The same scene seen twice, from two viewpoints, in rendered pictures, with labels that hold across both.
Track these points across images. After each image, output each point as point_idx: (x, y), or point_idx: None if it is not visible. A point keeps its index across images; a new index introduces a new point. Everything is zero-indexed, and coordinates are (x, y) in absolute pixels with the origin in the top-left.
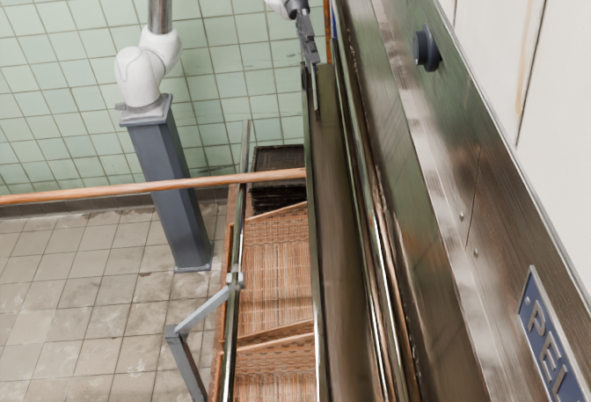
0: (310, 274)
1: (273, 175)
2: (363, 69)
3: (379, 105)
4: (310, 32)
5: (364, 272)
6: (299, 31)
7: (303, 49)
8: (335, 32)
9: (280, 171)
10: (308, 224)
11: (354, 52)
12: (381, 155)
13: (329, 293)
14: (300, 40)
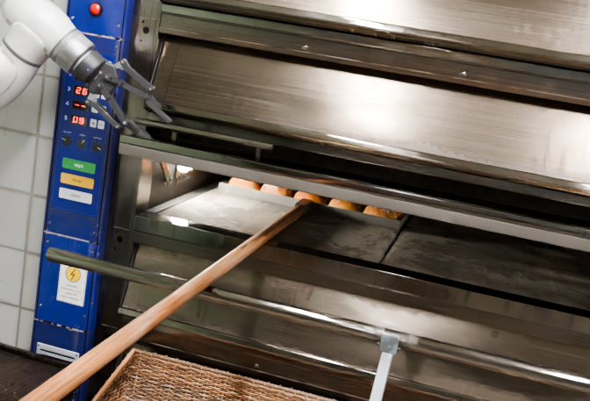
0: (521, 218)
1: (231, 261)
2: (462, 25)
3: (542, 26)
4: (140, 89)
5: (559, 182)
6: (108, 93)
7: (123, 116)
8: (118, 103)
9: (232, 254)
10: (449, 203)
11: (413, 26)
12: (586, 46)
13: None
14: (102, 108)
